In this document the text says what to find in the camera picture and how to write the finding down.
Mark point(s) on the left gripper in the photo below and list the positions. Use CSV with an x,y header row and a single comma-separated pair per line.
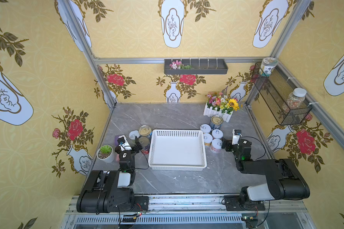
x,y
131,147

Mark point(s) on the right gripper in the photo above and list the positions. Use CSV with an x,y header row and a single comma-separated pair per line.
x,y
228,144

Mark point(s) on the pink small can front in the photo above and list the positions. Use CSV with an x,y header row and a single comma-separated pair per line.
x,y
216,145

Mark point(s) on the pink small can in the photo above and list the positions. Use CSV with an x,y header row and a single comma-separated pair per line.
x,y
217,134
216,145

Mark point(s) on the pink small can back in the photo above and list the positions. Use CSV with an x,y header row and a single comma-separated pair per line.
x,y
217,134

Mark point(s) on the red labelled tin can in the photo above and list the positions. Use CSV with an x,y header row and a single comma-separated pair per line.
x,y
144,144

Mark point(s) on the blue labelled tin can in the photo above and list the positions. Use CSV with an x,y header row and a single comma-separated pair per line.
x,y
146,131

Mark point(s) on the white plastic basket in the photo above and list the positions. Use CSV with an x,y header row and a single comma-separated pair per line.
x,y
182,150

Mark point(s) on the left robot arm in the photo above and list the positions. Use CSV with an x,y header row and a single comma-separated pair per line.
x,y
110,191

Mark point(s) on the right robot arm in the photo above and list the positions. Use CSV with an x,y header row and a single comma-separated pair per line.
x,y
283,180

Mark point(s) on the purple small object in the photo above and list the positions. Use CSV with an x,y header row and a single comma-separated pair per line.
x,y
116,140

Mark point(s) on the white small can left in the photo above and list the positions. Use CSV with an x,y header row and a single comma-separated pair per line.
x,y
134,135

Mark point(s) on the potted succulent white pot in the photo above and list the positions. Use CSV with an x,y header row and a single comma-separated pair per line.
x,y
106,154

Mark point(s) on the blue can near flowers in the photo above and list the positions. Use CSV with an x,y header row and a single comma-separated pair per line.
x,y
216,122

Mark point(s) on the yellow small can back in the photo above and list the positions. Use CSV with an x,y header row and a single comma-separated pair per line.
x,y
205,128

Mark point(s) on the flower box white fence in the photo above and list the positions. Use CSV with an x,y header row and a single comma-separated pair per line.
x,y
221,105

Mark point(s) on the clear jar white lid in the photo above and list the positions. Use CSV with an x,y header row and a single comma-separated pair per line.
x,y
295,98

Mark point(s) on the patterned jar on rack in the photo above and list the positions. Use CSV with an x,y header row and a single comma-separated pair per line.
x,y
267,66

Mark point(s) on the pink artificial flowers on shelf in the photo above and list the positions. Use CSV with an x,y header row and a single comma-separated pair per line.
x,y
179,65

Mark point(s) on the black wire wall basket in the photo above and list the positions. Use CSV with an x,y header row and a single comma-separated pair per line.
x,y
275,90

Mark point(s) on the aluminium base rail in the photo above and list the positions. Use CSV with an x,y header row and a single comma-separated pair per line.
x,y
184,208

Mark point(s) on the grey wall shelf tray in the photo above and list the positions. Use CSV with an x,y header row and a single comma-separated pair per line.
x,y
200,66

